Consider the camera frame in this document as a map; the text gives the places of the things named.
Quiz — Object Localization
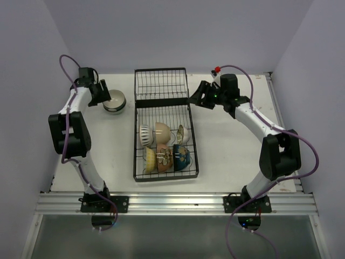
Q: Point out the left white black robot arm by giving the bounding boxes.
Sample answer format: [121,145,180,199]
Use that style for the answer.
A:
[48,67,115,212]

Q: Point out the beige plain bowl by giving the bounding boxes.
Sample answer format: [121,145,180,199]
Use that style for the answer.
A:
[155,122,170,144]

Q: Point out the teal white dotted bowl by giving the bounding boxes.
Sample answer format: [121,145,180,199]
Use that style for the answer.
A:
[102,90,127,109]

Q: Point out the black wire dish rack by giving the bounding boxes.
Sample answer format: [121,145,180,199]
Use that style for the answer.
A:
[133,67,199,182]

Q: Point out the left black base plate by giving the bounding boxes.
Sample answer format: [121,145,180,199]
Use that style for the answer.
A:
[79,196,129,213]

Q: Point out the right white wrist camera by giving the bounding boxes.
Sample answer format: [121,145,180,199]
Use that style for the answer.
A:
[211,66,222,84]

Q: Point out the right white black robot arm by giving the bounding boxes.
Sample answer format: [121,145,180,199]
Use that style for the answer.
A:
[188,73,301,212]

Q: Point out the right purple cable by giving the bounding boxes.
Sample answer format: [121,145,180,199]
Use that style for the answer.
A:
[225,64,321,259]

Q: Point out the yellow green patterned bowl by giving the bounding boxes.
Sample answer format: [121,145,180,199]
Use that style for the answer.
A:
[143,147,157,174]

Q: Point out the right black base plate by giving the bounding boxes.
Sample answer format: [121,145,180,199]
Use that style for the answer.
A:
[223,193,272,213]

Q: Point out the pink floral bowl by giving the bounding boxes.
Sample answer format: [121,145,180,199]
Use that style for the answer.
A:
[156,144,173,173]

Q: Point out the white bowl blue stripes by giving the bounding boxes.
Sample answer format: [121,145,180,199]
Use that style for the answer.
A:
[139,124,154,147]

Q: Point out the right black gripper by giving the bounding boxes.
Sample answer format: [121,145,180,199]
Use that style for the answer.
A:
[187,80,227,109]

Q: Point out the dark blue floral bowl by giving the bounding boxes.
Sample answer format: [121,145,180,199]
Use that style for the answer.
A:
[173,144,191,172]

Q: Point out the white scalloped patterned bowl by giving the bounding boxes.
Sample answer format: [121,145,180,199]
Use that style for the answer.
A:
[176,125,190,145]

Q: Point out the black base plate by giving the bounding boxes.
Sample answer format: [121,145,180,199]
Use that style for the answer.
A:
[223,193,272,213]
[79,196,129,213]

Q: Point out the aluminium mounting rail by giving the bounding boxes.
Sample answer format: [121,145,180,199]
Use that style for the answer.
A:
[34,192,318,216]

